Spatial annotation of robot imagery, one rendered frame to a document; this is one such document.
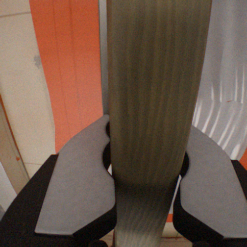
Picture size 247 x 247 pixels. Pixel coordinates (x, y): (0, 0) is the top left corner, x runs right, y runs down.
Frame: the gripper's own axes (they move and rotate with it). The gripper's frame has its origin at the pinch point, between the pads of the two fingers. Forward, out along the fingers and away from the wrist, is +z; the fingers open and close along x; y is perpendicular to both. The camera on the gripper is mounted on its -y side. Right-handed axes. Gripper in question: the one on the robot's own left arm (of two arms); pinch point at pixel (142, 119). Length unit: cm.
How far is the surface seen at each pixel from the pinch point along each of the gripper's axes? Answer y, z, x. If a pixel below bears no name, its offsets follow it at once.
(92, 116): 3.0, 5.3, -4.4
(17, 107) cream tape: 2.2, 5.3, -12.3
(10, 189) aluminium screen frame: 11.1, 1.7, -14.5
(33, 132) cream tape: 5.3, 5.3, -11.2
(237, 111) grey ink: 1.6, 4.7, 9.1
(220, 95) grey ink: 0.1, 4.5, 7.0
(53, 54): -2.9, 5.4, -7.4
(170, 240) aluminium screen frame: 26.1, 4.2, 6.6
